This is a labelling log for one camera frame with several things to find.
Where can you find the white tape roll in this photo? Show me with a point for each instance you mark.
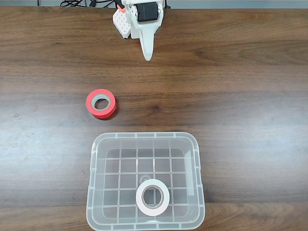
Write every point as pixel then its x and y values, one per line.
pixel 140 202

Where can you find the clear plastic storage box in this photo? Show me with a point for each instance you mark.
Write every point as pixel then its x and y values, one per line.
pixel 115 168

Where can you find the orange tipped clamp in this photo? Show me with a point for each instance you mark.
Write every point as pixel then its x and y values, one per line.
pixel 121 9

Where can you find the red tape roll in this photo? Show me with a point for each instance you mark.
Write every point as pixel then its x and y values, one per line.
pixel 91 103

